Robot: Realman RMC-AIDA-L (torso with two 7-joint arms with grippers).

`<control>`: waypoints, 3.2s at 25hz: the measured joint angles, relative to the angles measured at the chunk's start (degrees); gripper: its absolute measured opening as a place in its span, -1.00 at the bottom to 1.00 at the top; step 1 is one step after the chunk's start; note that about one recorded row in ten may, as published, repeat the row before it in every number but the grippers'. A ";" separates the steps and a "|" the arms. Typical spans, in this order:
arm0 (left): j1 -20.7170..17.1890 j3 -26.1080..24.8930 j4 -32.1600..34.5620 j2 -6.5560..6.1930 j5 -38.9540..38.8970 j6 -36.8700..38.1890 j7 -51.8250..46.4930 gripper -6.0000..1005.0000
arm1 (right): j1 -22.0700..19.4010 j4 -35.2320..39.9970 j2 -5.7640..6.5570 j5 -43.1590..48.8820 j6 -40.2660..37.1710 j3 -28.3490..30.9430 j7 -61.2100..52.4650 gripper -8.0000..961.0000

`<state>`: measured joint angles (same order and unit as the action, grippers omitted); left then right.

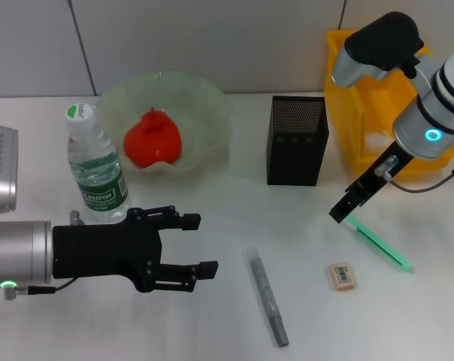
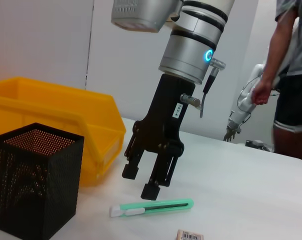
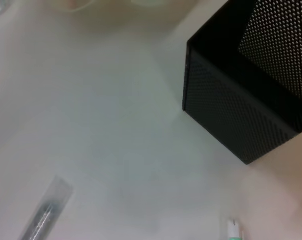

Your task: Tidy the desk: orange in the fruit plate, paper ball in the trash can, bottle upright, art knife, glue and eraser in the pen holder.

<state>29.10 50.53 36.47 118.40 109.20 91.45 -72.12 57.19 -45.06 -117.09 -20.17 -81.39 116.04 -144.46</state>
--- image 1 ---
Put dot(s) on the green white pen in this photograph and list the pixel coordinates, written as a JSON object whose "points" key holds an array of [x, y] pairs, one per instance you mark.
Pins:
{"points": [[381, 246]]}

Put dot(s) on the orange fruit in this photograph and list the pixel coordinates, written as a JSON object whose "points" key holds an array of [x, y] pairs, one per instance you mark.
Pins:
{"points": [[152, 143]]}

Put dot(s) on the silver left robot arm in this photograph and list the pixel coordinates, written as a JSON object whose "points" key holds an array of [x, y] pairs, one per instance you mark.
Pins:
{"points": [[24, 252]]}

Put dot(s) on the yellow plastic bin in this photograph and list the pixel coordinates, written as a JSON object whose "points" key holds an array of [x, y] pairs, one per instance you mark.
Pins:
{"points": [[347, 124]]}

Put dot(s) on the pale green wavy fruit bowl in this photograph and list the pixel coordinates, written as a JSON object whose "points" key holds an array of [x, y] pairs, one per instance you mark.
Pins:
{"points": [[204, 109]]}

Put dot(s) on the clear green-label water bottle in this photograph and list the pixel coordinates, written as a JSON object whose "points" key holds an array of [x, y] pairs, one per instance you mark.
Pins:
{"points": [[95, 173]]}

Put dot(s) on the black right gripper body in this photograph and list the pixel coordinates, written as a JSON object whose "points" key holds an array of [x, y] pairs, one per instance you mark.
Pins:
{"points": [[377, 176]]}

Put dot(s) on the white paper ball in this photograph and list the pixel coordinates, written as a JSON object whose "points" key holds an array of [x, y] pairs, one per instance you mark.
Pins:
{"points": [[377, 139]]}

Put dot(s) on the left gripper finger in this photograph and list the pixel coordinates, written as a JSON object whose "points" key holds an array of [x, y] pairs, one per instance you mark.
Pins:
{"points": [[208, 269], [191, 221]]}

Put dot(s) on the beige barcode eraser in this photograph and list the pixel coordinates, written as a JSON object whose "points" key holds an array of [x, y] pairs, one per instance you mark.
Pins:
{"points": [[341, 276]]}

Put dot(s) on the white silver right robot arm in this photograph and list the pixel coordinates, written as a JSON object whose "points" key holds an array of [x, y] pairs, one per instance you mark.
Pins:
{"points": [[430, 113]]}

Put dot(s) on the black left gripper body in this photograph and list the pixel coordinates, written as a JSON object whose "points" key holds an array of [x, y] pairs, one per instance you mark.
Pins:
{"points": [[99, 248]]}

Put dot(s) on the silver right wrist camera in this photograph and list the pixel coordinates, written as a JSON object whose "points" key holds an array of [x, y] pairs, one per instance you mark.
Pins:
{"points": [[377, 41]]}

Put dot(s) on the grey marker pen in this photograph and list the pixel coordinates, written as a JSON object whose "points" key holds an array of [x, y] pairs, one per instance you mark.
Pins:
{"points": [[264, 293]]}

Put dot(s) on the black mesh pen holder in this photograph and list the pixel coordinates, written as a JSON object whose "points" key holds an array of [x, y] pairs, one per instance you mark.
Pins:
{"points": [[298, 158]]}

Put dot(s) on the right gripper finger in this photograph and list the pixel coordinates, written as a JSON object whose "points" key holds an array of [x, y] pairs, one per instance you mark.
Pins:
{"points": [[343, 210]]}

